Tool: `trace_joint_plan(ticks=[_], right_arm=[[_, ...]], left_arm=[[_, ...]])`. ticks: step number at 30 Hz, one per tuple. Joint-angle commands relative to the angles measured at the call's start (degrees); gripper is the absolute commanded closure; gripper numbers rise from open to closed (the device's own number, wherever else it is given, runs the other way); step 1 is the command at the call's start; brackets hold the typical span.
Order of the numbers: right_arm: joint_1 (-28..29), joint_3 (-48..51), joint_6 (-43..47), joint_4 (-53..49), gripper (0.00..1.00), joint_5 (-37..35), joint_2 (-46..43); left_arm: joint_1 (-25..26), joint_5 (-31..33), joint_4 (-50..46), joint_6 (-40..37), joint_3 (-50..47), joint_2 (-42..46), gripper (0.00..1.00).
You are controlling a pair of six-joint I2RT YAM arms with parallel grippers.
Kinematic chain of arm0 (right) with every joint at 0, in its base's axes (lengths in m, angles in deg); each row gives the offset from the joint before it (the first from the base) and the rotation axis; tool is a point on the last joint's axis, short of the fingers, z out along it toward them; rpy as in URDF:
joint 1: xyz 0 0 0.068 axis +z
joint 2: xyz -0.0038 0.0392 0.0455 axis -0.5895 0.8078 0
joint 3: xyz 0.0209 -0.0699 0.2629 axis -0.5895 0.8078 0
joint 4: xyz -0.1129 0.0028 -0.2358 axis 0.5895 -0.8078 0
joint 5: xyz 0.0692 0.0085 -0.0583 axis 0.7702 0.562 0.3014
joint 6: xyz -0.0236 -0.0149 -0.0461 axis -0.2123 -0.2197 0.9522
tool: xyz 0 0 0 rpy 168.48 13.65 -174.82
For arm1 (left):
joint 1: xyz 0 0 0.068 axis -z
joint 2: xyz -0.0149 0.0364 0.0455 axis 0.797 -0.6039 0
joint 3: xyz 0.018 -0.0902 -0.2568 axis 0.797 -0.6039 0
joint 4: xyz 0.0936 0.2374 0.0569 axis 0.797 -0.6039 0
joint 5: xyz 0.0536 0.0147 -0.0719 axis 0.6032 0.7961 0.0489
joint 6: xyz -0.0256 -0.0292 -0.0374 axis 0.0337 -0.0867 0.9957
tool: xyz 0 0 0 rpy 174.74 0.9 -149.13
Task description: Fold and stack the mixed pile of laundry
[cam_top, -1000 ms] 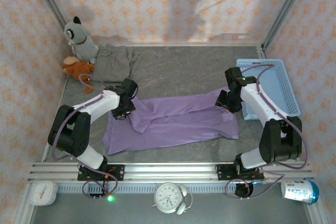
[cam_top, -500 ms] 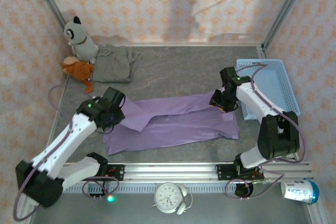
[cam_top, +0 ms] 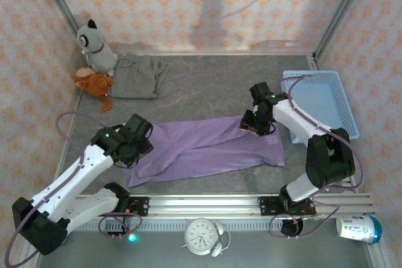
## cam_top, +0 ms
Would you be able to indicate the purple shirt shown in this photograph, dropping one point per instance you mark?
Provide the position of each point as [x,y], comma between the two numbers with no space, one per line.
[213,152]

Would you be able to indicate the blue plastic laundry basket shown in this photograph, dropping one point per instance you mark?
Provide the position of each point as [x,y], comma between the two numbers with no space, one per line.
[323,105]

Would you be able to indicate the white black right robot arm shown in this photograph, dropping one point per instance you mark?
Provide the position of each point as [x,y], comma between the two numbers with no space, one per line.
[295,120]

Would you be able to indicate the brown plush animal toy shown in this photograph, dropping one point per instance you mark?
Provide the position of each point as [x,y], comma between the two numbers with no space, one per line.
[94,83]

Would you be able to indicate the green indicator light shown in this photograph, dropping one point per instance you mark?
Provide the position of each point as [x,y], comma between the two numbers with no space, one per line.
[132,237]

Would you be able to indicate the grey plush cat toy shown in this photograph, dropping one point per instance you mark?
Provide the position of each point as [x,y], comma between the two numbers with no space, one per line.
[95,48]

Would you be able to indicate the white round alarm clock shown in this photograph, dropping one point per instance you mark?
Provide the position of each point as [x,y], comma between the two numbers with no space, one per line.
[201,236]

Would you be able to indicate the white blue canister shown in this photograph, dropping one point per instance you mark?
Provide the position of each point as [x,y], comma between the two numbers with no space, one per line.
[355,228]

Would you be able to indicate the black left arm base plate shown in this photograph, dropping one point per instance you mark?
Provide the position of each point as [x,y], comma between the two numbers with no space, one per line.
[141,206]

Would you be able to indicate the aluminium table side rail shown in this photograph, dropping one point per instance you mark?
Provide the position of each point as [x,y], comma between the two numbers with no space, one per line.
[314,61]

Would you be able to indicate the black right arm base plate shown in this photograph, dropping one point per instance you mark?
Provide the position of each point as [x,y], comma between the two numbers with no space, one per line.
[267,206]

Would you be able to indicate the aluminium mounting rail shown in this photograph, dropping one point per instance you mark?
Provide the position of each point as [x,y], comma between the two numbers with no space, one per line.
[204,205]

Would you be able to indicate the aluminium frame post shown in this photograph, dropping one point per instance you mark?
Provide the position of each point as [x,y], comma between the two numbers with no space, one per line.
[63,4]
[345,4]

